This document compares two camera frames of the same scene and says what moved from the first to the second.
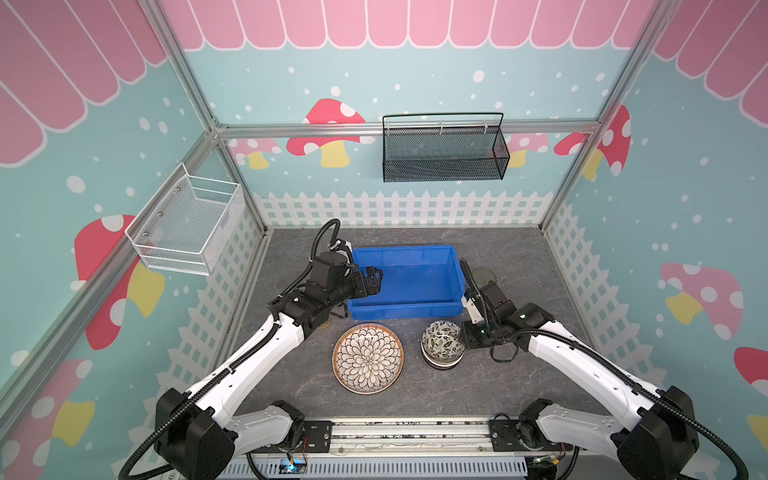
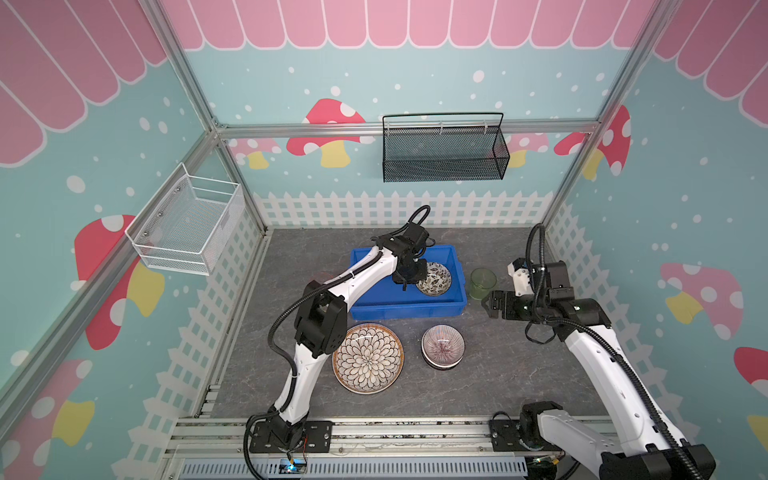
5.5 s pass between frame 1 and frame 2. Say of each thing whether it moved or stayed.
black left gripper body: moved
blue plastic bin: stayed
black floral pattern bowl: moved
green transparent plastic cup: stayed
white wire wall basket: stayed
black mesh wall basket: stayed
